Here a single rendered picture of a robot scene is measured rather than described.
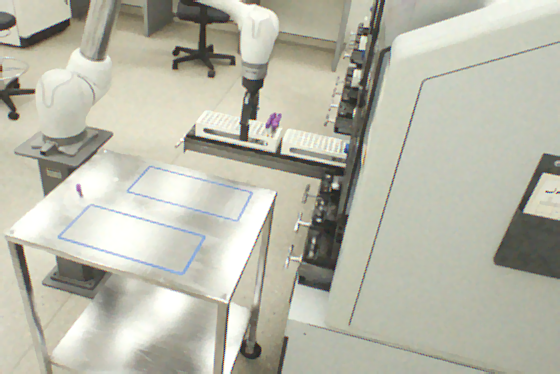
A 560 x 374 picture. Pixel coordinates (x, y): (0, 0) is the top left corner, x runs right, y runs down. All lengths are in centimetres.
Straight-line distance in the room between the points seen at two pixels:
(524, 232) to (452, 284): 20
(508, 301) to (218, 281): 63
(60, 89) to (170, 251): 78
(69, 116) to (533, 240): 145
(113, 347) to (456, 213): 120
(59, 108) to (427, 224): 128
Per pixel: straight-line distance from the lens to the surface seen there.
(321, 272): 126
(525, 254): 102
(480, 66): 82
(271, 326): 212
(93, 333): 177
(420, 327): 118
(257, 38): 147
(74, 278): 226
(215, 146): 166
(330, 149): 160
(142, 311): 180
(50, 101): 176
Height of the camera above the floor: 169
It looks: 31 degrees down
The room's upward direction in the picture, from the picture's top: 7 degrees clockwise
